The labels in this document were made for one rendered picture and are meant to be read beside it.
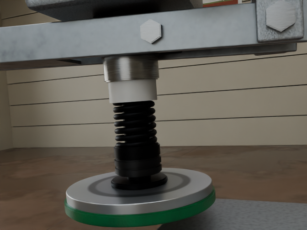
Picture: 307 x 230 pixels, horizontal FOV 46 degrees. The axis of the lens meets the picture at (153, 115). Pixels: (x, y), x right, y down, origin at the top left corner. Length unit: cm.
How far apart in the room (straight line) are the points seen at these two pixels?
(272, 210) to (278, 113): 596
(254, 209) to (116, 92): 28
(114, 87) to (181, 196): 17
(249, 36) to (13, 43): 32
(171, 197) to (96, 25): 24
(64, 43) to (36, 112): 814
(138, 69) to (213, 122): 625
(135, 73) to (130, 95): 3
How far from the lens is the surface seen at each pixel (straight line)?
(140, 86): 50
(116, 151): 52
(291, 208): 60
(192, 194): 47
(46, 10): 49
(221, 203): 63
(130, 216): 45
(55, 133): 838
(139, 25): 48
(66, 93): 811
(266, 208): 60
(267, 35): 43
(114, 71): 51
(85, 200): 49
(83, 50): 50
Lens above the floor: 99
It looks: 3 degrees down
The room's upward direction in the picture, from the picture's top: 4 degrees counter-clockwise
